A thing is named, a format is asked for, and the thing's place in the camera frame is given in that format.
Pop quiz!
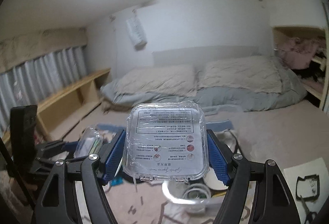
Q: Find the clear square plastic case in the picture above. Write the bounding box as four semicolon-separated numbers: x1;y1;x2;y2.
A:
123;101;209;182

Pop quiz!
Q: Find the blue foil sachet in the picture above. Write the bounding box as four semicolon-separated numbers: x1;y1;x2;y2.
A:
110;175;123;187

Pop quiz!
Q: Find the clear bag of pink items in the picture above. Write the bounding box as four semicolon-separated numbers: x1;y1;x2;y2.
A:
74;127;104;158

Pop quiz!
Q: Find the white black sun visor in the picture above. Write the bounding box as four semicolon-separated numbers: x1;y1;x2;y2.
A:
204;129;241;191

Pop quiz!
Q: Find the wooden bedside shelf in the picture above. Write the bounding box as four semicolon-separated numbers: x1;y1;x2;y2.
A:
1;68;110;143

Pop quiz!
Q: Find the clear plastic storage bin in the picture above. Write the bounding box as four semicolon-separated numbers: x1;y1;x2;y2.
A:
162;104;248;212

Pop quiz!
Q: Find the grey blue duvet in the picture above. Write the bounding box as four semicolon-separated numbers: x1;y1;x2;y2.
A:
100;60;307;112

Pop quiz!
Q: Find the grey curtain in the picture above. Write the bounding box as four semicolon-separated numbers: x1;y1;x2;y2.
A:
1;46;88;132

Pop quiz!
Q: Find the right beige quilted pillow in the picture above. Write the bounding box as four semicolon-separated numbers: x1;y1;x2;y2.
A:
198;56;282;93

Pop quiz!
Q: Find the beige quilted pillow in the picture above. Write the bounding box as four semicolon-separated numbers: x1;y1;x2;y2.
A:
115;65;197;97
198;56;282;93

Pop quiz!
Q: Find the left beige quilted pillow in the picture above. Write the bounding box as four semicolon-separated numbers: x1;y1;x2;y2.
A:
115;65;197;97

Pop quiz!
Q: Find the beige printed curtain valance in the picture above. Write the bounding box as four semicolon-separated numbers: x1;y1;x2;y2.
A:
1;28;88;72

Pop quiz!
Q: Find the white bed headboard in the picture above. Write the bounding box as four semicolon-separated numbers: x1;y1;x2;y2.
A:
152;46;259;67

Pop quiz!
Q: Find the pink clothes pile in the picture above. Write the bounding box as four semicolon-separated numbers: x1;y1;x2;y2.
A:
277;37;326;70

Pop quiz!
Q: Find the white sweet paper bag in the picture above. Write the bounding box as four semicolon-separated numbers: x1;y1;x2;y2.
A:
126;15;147;49

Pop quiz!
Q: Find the white louvered closet door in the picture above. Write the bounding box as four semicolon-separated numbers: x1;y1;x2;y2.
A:
320;0;328;115

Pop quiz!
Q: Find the white box with black frame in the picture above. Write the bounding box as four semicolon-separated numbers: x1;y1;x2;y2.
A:
283;158;328;223

